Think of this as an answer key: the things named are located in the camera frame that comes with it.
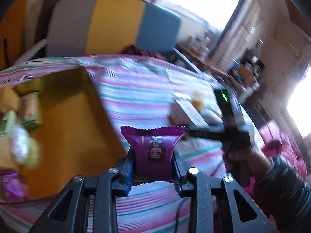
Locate yellow sponge cake block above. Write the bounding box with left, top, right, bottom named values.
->
left=0, top=86, right=21, bottom=114

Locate white round snack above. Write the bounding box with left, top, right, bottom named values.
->
left=8, top=125, right=40, bottom=169

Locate purple snack packet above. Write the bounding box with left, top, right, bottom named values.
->
left=120, top=126, right=185, bottom=185

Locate yellow wrapped cake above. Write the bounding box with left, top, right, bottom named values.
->
left=191, top=91, right=204, bottom=111

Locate gold metal tray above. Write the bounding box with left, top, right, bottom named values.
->
left=1, top=68, right=125, bottom=200

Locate red bed cover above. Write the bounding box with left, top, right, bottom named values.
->
left=244, top=121, right=307, bottom=196

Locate right hand of person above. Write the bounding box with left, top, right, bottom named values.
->
left=222, top=147, right=271, bottom=180

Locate wooden side desk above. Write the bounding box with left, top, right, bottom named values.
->
left=176, top=44, right=229, bottom=78

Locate white rectangular box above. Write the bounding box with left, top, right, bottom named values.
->
left=170, top=98, right=208, bottom=127

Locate purple candy packet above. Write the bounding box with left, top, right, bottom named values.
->
left=1, top=170, right=26, bottom=203

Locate orange wooden wardrobe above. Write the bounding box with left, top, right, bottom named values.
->
left=1, top=0, right=28, bottom=70

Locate pink patterned curtain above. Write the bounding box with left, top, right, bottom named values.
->
left=212, top=0, right=260, bottom=70

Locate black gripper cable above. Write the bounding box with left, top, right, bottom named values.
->
left=173, top=196, right=190, bottom=233

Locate maroon cloth on chair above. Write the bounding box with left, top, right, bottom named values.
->
left=120, top=45, right=167, bottom=61

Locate dark sleeve forearm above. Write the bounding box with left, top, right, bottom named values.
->
left=253, top=155, right=310, bottom=232

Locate green cracker snack packet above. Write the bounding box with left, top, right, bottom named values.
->
left=200, top=108, right=223, bottom=125

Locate striped pink green tablecloth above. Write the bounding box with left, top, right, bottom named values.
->
left=1, top=56, right=217, bottom=232

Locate green white small box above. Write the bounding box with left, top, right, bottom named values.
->
left=0, top=110, right=17, bottom=136

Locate grey yellow blue chair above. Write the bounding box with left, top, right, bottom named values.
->
left=14, top=0, right=203, bottom=73

